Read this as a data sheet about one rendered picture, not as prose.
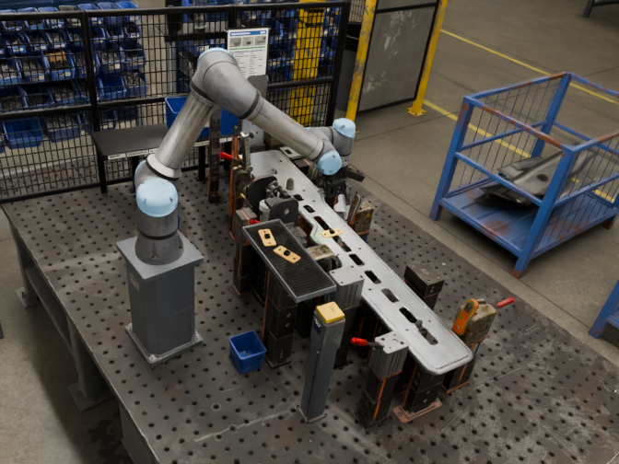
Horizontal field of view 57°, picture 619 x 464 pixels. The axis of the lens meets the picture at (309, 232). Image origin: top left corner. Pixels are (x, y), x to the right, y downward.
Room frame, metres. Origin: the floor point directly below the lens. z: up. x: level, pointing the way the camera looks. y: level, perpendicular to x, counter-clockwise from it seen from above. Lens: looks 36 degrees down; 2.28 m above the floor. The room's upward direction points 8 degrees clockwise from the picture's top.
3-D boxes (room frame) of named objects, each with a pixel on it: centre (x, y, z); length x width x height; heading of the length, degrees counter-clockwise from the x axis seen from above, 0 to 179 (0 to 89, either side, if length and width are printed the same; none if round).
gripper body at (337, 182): (1.76, -0.06, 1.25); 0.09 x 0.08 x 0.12; 125
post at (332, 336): (1.18, -0.09, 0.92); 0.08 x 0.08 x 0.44; 35
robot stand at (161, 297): (1.41, 0.47, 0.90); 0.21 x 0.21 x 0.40; 43
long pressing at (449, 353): (1.76, -0.10, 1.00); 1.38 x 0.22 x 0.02; 35
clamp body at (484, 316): (1.40, -0.57, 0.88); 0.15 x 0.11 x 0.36; 125
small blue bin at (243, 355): (1.35, 0.16, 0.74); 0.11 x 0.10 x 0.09; 35
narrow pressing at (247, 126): (2.38, 0.32, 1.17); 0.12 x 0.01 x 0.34; 125
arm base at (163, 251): (1.41, 0.47, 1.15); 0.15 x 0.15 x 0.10
